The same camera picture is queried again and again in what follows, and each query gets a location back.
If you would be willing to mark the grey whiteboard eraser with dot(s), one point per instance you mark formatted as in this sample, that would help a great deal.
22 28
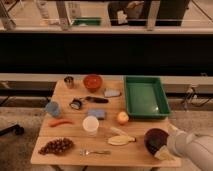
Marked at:
111 93

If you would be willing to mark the purple bowl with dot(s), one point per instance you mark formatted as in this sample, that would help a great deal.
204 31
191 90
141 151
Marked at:
154 139

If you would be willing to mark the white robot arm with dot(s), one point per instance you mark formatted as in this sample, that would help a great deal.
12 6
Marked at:
196 146

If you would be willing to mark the red bowl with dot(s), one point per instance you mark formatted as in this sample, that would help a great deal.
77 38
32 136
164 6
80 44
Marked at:
92 82

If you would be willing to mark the blue sponge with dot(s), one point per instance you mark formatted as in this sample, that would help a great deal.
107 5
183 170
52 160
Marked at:
98 113

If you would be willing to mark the red yellow apple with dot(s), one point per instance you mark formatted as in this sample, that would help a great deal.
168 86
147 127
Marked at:
122 118

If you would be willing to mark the small metal cup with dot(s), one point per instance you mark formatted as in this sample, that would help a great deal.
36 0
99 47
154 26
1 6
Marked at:
69 82

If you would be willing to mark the green plastic tray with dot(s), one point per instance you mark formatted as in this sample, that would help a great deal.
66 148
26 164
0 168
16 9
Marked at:
145 98

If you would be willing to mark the white plastic cup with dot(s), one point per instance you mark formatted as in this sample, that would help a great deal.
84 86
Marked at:
90 125

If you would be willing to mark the wooden table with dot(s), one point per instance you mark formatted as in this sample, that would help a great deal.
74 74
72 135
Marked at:
133 154

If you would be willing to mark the yellow banana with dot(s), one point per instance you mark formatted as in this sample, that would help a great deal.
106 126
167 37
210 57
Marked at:
121 140

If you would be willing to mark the blue plastic cup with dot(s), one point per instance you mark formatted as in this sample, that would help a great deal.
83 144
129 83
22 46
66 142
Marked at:
53 109

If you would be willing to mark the metal fork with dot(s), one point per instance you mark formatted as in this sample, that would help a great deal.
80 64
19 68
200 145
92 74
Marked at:
85 152

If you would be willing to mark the green box in background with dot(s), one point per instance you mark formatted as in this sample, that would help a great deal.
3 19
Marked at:
90 21

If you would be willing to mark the bunch of dark grapes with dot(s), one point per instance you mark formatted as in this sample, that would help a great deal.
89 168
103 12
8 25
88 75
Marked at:
57 146

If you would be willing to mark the black handled tool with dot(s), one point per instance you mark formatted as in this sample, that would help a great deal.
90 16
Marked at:
96 99

